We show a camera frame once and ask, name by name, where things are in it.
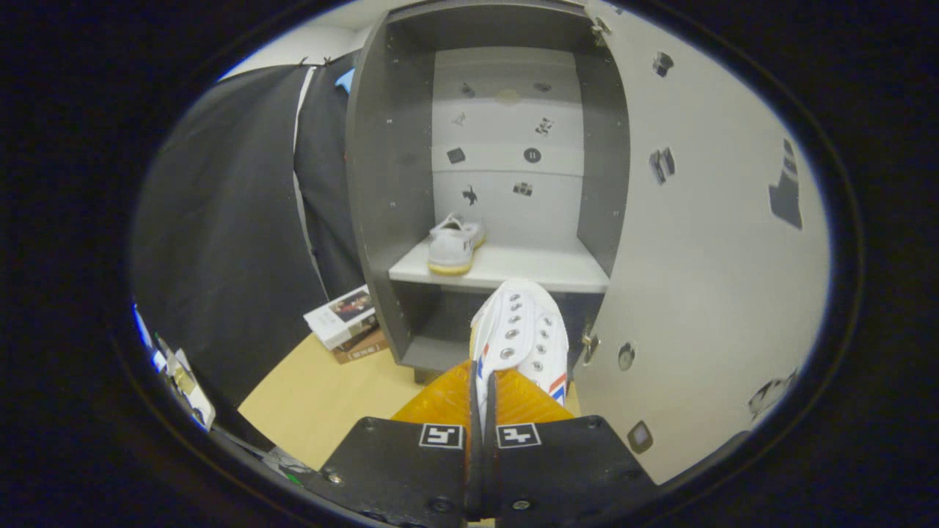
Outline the assorted small clutter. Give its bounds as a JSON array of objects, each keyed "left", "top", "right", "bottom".
[{"left": 132, "top": 301, "right": 217, "bottom": 432}]

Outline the white canvas shoe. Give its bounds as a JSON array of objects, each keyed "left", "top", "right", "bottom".
[
  {"left": 427, "top": 213, "right": 486, "bottom": 276},
  {"left": 469, "top": 279, "right": 569, "bottom": 426}
]

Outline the grey shoe cabinet door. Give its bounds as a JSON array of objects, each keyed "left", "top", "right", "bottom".
[{"left": 572, "top": 0, "right": 833, "bottom": 485}]

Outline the brown book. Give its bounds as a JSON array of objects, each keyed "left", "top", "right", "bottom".
[{"left": 330, "top": 326, "right": 390, "bottom": 365}]

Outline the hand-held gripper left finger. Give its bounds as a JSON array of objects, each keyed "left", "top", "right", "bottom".
[{"left": 304, "top": 358, "right": 481, "bottom": 528}]

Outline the white book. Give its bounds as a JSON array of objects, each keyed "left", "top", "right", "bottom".
[{"left": 304, "top": 285, "right": 379, "bottom": 351}]

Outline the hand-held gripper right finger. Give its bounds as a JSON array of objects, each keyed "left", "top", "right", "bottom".
[{"left": 483, "top": 369, "right": 659, "bottom": 528}]

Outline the black backdrop cloth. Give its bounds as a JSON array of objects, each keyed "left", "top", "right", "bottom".
[{"left": 132, "top": 55, "right": 368, "bottom": 408}]

